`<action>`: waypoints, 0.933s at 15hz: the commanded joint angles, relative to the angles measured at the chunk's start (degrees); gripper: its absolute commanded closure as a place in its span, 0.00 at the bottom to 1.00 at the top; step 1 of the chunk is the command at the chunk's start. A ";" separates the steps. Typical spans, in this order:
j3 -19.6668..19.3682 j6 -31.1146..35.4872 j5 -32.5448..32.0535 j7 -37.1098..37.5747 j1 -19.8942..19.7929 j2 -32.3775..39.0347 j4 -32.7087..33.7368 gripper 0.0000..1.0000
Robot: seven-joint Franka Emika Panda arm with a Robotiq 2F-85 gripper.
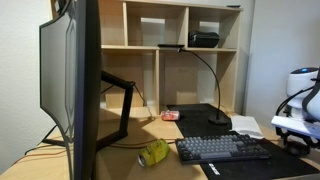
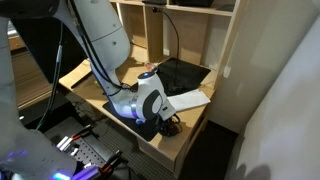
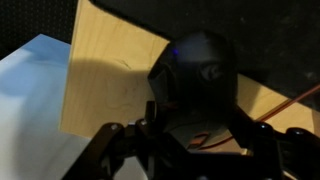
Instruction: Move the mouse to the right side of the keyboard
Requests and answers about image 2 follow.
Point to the wooden desk with shelves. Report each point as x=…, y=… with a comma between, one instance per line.
x=173, y=146

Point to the black gooseneck desk lamp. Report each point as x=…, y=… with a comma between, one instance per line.
x=175, y=88

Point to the silver metal bracket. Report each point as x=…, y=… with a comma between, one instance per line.
x=66, y=142

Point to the white folded paper towel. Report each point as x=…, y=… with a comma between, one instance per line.
x=190, y=100

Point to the black flat bar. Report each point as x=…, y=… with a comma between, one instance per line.
x=81, y=80

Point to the black computer mouse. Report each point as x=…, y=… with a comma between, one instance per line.
x=174, y=129

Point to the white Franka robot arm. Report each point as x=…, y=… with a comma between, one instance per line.
x=100, y=30

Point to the large black desk mat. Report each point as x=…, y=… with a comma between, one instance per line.
x=186, y=73

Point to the wooden slatted panel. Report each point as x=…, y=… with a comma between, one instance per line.
x=30, y=80

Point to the thin black flat device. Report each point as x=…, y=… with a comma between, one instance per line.
x=155, y=1

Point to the white wall socket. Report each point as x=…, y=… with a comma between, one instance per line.
x=227, y=71

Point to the small white outlet plate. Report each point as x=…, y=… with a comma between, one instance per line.
x=166, y=52

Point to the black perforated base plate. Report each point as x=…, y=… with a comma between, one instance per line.
x=85, y=151

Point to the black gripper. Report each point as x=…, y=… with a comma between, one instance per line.
x=162, y=122

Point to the black box on shelf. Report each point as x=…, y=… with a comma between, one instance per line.
x=195, y=2

